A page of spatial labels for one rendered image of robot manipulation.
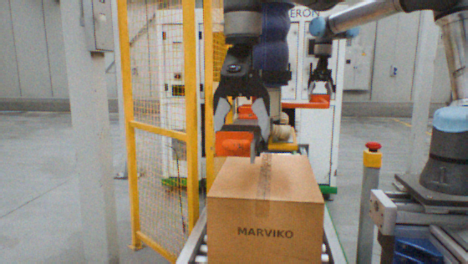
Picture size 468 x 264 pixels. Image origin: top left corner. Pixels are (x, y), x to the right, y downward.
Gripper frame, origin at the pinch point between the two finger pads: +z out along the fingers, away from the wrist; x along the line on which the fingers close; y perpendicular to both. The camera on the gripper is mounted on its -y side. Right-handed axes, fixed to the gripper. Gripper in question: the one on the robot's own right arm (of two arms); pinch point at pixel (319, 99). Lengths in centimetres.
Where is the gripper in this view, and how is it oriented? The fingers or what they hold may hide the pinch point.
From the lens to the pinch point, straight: 155.9
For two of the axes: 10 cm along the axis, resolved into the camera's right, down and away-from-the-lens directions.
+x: 9.9, 0.3, -1.3
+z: -0.1, 9.8, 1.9
